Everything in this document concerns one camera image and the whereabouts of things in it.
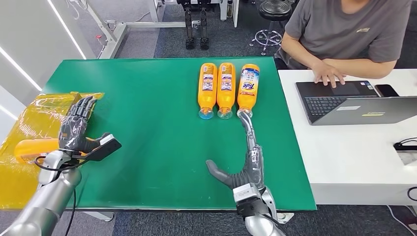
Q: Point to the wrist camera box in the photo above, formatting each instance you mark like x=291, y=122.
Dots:
x=107, y=148
x=244, y=193

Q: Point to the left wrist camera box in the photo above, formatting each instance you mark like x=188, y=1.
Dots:
x=107, y=148

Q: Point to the person's right hand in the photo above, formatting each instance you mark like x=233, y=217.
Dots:
x=326, y=72

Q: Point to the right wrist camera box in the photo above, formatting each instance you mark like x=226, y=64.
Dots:
x=244, y=193

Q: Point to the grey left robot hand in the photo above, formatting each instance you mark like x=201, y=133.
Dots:
x=73, y=133

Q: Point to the white gantry frame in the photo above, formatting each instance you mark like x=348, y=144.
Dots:
x=151, y=23

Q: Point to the person's left forearm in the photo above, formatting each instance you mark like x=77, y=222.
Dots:
x=361, y=67

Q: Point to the person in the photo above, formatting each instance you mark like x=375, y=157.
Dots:
x=340, y=29

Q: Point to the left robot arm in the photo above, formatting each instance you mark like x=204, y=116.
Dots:
x=49, y=202

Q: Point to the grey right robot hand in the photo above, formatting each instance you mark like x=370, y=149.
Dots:
x=255, y=166

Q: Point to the white light strip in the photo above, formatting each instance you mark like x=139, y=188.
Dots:
x=21, y=69

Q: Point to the black smartphone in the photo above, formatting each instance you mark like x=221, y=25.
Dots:
x=386, y=90

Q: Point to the yellow wrapped cardboard box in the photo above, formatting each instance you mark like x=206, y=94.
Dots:
x=32, y=123

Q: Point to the white desk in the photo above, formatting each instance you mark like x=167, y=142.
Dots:
x=351, y=156

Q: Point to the dark grey laptop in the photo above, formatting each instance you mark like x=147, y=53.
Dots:
x=325, y=104

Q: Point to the person's right forearm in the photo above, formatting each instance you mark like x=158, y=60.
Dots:
x=299, y=51

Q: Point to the orange detergent bottle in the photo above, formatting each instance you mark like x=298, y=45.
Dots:
x=248, y=88
x=35, y=148
x=207, y=83
x=226, y=83

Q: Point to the black round stool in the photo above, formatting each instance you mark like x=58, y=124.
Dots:
x=275, y=9

